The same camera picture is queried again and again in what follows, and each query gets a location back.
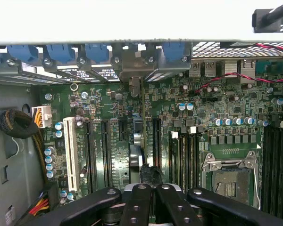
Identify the white PCI expansion slot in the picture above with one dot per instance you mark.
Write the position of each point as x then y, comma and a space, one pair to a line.
69, 153

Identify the green motherboard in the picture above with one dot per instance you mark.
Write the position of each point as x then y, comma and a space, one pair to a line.
202, 113

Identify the open grey PC case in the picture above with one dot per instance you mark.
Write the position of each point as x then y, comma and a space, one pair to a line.
4, 73

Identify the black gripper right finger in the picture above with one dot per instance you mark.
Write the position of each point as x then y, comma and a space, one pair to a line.
174, 207

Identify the short PCIe expansion slot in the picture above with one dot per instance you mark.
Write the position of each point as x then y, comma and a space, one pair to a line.
123, 130

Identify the blue slot retention clip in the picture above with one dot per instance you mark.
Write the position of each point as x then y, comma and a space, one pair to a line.
61, 53
96, 53
173, 52
22, 53

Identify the metal socket cover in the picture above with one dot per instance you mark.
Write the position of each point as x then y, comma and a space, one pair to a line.
217, 166

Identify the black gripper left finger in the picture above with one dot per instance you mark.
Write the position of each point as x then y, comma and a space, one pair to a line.
136, 207

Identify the white power connector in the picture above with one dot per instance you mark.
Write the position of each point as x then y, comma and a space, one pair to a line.
46, 116

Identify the long PCIe expansion slot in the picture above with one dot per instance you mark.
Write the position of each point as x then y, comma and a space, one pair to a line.
106, 153
157, 141
90, 155

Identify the CPU socket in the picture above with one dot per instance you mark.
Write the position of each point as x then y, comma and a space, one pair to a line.
231, 186

